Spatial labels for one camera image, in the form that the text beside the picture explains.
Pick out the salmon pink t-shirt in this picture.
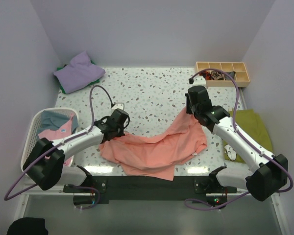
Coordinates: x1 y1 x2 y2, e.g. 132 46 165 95
99 109 207 181

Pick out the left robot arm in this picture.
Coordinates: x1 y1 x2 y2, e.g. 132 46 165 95
23 109 129 192

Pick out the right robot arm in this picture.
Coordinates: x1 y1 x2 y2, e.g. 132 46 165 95
185 85 289 201

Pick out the red black rolled sock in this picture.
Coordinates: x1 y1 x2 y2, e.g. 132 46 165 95
203 71 212 80

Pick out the brown patterned rolled sock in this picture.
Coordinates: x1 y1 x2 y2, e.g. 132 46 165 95
211 70 224 81

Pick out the grey rolled sock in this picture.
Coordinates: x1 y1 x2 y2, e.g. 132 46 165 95
224 71 236 80

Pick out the wooden compartment tray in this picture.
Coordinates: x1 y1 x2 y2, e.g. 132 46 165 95
195 62 250 88

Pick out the olive green t-shirt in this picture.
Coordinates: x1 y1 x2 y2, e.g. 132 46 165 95
223 109 273 164

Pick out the light pink t-shirt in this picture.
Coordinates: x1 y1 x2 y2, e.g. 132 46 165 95
38 115 74 167

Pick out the grey blue t-shirt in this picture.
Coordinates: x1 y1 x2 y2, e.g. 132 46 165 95
37 111 78 134

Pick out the folded lilac t-shirt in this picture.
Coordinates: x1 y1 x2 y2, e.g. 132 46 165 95
53 51 105 94

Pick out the white laundry basket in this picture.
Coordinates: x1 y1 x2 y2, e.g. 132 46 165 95
21 108 79 170

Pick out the black object bottom left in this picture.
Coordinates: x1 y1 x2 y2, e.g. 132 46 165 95
7 217 49 235

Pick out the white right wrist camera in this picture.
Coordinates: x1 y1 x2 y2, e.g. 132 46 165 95
189 76 207 88

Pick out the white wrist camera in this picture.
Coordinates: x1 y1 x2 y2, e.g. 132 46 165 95
111 103 124 110
189 76 207 88

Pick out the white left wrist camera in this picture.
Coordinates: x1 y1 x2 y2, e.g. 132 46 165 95
111 103 124 110

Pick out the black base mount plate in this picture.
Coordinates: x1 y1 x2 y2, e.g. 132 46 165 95
63 176 237 206

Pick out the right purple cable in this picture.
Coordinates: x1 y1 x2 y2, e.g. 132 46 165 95
185 69 294 210

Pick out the purple cable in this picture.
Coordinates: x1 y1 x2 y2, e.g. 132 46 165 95
185 69 294 210
3 85 116 201

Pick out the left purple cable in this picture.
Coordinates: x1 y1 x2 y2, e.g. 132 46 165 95
3 85 116 201

